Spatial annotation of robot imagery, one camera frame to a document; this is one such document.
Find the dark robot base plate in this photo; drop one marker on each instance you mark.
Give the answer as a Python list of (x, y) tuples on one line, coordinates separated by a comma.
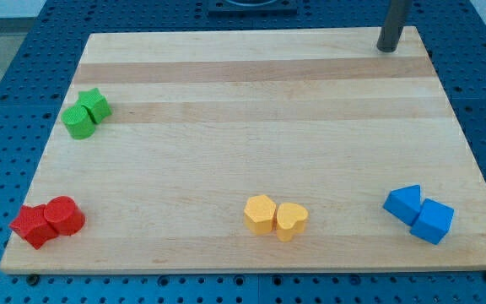
[(251, 7)]

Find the blue triangle block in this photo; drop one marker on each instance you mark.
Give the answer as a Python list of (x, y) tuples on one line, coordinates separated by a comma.
[(404, 203)]

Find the yellow heart block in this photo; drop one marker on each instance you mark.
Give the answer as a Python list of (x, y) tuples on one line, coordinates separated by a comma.
[(291, 219)]

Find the green star block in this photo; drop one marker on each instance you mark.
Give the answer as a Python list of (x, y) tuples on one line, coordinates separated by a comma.
[(95, 104)]

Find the wooden board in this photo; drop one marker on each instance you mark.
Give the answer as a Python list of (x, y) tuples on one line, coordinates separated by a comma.
[(203, 120)]

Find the yellow hexagon block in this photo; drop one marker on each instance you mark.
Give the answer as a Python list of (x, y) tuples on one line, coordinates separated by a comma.
[(260, 214)]

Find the green circle block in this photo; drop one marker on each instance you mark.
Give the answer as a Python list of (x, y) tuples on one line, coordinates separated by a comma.
[(78, 123)]

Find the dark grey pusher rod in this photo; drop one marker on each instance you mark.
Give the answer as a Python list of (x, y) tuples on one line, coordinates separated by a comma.
[(391, 30)]

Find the red star block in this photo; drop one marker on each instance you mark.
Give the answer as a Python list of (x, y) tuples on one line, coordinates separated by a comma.
[(31, 225)]

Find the red circle block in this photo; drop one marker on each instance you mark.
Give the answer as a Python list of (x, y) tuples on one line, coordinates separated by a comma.
[(64, 215)]

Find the blue cube block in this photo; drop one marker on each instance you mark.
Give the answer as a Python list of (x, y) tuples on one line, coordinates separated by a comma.
[(433, 222)]

